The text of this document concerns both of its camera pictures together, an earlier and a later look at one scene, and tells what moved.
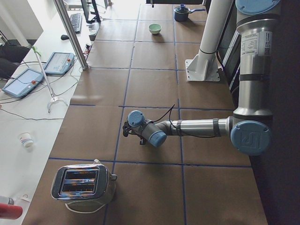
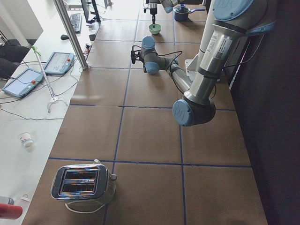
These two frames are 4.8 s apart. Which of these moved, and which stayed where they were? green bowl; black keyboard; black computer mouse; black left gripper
Moved: black left gripper
Stayed: black computer mouse; green bowl; black keyboard
